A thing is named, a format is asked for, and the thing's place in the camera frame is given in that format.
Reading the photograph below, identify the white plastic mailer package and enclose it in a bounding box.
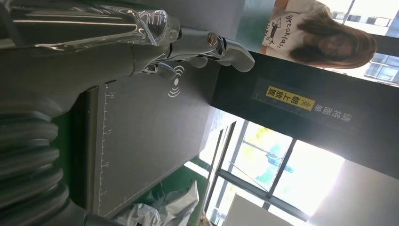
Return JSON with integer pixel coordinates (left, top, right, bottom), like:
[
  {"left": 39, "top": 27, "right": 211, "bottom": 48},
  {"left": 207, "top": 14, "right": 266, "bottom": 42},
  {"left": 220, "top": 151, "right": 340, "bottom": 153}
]
[{"left": 113, "top": 181, "right": 200, "bottom": 226}]

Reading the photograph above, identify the black inbound scanner machine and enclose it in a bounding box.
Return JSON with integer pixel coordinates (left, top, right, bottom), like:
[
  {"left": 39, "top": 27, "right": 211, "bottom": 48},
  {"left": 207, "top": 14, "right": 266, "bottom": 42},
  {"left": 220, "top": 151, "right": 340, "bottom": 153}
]
[{"left": 73, "top": 49, "right": 399, "bottom": 219}]

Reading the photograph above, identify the large framed window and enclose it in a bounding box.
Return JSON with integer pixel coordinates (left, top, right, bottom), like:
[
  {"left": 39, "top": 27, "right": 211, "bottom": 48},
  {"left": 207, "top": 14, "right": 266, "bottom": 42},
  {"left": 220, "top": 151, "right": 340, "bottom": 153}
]
[{"left": 199, "top": 109, "right": 347, "bottom": 226}]

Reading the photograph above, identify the pale grey panel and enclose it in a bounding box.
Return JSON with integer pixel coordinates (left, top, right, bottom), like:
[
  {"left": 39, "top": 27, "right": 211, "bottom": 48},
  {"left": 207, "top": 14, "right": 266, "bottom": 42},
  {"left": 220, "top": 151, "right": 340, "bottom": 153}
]
[{"left": 223, "top": 193, "right": 289, "bottom": 226}]

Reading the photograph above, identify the person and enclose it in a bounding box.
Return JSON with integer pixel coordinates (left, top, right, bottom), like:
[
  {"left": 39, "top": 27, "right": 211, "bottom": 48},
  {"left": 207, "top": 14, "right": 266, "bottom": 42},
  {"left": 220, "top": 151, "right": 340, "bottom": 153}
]
[{"left": 261, "top": 0, "right": 378, "bottom": 70}]

